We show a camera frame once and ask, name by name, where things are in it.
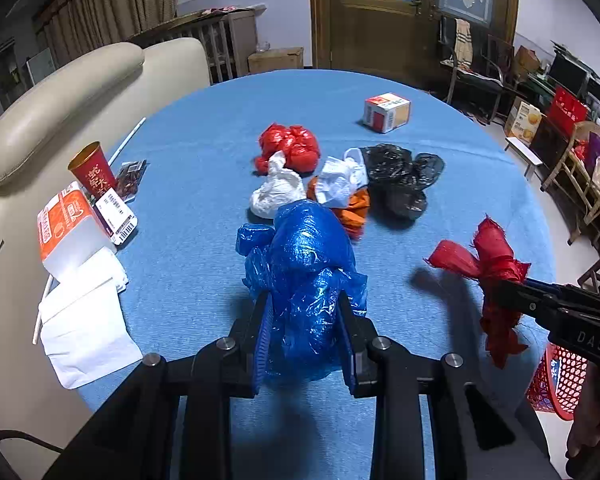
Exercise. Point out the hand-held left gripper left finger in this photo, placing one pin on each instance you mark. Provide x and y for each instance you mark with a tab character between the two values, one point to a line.
262	340

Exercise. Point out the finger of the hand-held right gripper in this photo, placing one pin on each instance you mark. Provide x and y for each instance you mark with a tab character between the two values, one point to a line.
515	302
545	287

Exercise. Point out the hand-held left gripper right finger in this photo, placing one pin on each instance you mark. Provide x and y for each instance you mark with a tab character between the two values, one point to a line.
347	342

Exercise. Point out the red mesh bag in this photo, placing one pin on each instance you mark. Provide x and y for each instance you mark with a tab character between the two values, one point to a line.
495	255

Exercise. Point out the red plastic basket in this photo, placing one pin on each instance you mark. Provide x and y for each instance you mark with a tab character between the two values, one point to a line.
555	385

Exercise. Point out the blue plastic bag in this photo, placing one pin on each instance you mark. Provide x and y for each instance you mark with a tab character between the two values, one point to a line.
305	270

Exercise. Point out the orange plastic bag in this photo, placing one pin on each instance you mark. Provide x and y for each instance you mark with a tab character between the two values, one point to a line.
352	215

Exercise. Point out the smooth white plastic bag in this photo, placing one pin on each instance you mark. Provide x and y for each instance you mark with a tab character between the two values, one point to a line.
275	195

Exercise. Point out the black plastic bag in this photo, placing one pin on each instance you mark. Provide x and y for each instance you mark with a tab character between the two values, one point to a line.
395	170

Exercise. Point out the person's right hand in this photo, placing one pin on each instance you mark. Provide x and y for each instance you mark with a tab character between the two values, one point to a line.
582	440

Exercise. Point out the wicker chair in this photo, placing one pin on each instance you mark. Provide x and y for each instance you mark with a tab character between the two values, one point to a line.
580	175

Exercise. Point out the blue tablecloth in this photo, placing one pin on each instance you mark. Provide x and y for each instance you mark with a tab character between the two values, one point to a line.
190	240

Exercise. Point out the small white stool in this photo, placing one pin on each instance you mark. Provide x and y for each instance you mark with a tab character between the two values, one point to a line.
522	152

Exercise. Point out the orange printed carton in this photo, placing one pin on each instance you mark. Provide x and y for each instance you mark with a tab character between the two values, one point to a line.
522	122

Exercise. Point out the white paper napkins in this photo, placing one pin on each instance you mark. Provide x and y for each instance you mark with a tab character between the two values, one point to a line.
85	330

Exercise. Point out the red gift box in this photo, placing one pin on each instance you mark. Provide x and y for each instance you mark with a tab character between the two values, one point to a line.
567	110

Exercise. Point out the red plastic bag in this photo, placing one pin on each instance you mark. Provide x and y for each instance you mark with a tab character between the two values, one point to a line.
290	147

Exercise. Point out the white labelled box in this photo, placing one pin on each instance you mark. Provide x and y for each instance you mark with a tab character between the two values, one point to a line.
115	212

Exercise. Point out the dark snack packet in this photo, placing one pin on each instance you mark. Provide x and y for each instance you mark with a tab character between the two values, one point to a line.
130	180

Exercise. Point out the black monitor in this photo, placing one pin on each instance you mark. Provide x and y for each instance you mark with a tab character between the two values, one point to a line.
567	72

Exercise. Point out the dark metal armchair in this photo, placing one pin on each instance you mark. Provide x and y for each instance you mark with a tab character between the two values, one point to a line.
472	82

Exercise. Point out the white drinking straw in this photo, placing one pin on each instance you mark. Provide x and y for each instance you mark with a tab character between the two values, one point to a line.
43	310
127	140

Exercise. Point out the open cardboard box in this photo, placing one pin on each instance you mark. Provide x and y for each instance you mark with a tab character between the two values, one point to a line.
525	62

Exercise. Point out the large white orange box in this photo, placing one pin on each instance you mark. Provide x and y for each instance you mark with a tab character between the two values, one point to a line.
67	225

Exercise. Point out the small white orange carton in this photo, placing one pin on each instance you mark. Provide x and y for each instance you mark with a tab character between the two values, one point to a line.
386	112

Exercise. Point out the red paper cup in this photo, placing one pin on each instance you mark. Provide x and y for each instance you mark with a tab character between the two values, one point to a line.
92	170

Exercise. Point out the striped beige towel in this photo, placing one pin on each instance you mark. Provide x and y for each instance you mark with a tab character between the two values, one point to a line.
462	42

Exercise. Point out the brown cardboard box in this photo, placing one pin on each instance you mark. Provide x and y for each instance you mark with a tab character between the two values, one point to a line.
275	60

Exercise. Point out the wooden radiator cover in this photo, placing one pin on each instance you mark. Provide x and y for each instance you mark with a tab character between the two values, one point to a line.
225	40

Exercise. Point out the wooden door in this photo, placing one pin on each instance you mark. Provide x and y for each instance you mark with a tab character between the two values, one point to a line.
380	30

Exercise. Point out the beige leather sofa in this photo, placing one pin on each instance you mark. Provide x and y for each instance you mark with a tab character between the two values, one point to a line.
80	90

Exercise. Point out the brown curtain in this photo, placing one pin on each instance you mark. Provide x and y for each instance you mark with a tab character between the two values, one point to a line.
110	5

